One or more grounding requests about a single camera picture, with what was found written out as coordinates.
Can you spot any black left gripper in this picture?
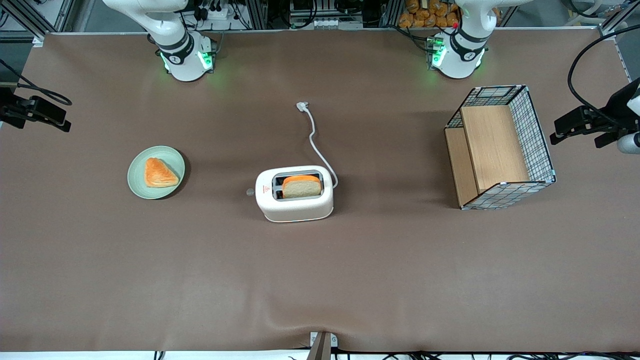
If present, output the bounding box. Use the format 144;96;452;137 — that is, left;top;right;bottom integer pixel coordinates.
550;77;640;149

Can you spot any white two-slot toaster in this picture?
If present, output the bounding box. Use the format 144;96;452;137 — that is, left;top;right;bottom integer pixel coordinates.
255;165;335;223

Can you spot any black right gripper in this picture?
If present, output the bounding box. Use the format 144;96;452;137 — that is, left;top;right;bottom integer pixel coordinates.
0;87;72;134

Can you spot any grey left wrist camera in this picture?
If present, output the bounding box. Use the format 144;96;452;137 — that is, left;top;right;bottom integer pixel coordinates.
616;131;640;155

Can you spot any bread slice with orange crust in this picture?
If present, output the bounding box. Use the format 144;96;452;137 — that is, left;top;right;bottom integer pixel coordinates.
281;174;323;199

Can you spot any wire basket with wooden shelf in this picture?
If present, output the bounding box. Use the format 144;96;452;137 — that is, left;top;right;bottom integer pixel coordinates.
444;84;557;211

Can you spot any white toaster power cable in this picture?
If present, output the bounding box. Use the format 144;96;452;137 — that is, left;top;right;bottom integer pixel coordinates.
296;101;339;189

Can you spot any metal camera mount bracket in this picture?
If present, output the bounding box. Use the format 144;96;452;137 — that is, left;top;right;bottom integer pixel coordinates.
309;331;339;360

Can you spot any aluminium profile frame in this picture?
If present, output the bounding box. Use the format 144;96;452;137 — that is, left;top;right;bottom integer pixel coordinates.
0;0;76;41
597;10;640;38

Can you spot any white terminal block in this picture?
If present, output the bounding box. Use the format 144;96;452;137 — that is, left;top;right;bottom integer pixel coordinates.
312;19;363;30

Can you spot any bag of bread rolls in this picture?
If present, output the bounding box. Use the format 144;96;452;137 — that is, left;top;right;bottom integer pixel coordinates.
398;0;461;29

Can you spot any white power strip with plugs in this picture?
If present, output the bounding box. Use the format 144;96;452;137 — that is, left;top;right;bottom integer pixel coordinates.
194;0;233;22

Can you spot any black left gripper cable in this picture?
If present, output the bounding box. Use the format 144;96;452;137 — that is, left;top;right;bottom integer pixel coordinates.
567;24;640;126

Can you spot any pale green round plate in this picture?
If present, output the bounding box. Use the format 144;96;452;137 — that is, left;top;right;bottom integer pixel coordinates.
127;145;186;200

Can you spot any triangular orange pastry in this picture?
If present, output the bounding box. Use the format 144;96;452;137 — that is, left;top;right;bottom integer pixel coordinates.
144;157;180;189

